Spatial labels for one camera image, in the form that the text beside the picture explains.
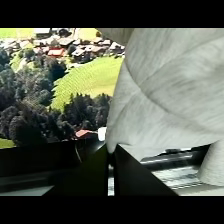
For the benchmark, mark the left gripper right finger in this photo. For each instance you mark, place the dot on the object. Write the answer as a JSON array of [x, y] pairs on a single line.
[[133, 176]]

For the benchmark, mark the light grey garment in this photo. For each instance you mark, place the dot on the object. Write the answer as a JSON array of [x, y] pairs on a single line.
[[166, 90]]

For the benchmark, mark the silver frame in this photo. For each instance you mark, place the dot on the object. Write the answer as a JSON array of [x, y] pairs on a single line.
[[166, 160]]

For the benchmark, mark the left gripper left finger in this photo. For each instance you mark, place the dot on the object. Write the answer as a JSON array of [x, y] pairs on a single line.
[[93, 176]]

